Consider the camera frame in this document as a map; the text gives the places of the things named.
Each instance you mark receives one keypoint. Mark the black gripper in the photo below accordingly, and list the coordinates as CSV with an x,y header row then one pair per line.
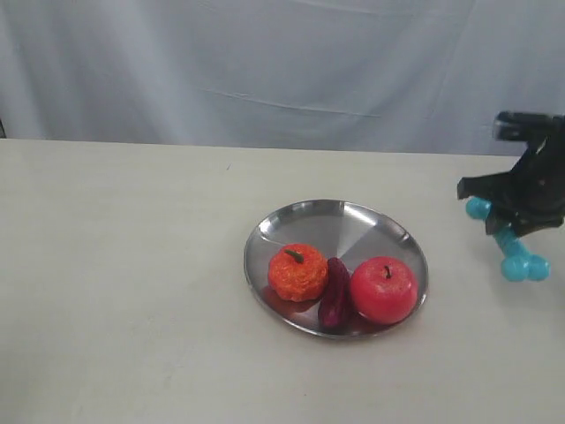
x,y
536,181

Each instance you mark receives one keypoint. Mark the teal toy bone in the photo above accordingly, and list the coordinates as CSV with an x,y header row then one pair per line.
x,y
519,264

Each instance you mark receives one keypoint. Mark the red toy apple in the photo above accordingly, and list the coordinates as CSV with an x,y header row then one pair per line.
x,y
384,290

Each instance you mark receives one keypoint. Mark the round steel plate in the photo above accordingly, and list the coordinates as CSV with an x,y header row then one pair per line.
x,y
337,228

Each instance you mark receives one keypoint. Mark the purple toy eggplant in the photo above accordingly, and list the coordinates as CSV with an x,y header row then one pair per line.
x,y
335,306

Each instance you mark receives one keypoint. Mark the orange toy pumpkin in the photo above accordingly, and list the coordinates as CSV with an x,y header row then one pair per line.
x,y
298,273

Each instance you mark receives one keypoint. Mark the white backdrop cloth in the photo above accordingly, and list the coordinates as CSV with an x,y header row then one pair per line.
x,y
396,76

